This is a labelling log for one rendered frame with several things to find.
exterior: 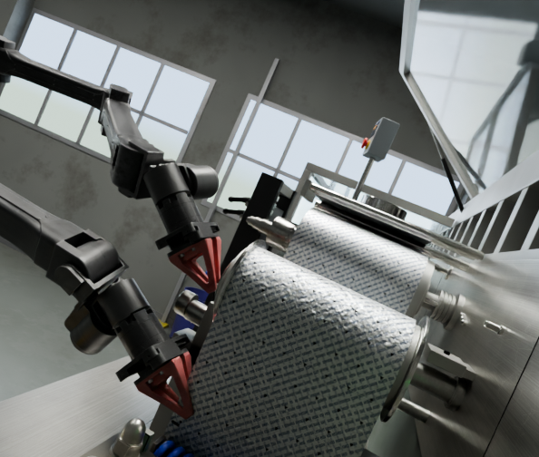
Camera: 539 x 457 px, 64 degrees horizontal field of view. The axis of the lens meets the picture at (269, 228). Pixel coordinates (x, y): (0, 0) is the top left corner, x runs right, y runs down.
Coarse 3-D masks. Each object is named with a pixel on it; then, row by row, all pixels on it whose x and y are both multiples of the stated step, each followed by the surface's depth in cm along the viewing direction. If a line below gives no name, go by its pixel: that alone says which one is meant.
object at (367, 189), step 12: (312, 168) 160; (324, 168) 159; (300, 180) 161; (336, 180) 157; (348, 180) 156; (372, 192) 154; (384, 192) 153; (396, 204) 151; (408, 204) 150; (288, 216) 161; (432, 216) 148; (444, 216) 147; (276, 252) 162
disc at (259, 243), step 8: (256, 240) 61; (248, 248) 59; (264, 248) 66; (240, 256) 58; (240, 264) 58; (232, 272) 57; (224, 288) 56; (224, 296) 57; (216, 304) 57; (216, 312) 57
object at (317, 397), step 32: (224, 352) 56; (256, 352) 55; (192, 384) 57; (224, 384) 56; (256, 384) 55; (288, 384) 54; (320, 384) 53; (192, 416) 57; (224, 416) 56; (256, 416) 55; (288, 416) 54; (320, 416) 53; (352, 416) 52; (192, 448) 57; (224, 448) 55; (256, 448) 54; (288, 448) 53; (320, 448) 52; (352, 448) 51
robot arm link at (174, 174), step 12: (156, 168) 64; (168, 168) 65; (180, 168) 69; (144, 180) 66; (156, 180) 64; (168, 180) 64; (180, 180) 65; (156, 192) 64; (168, 192) 64; (180, 192) 65; (156, 204) 65
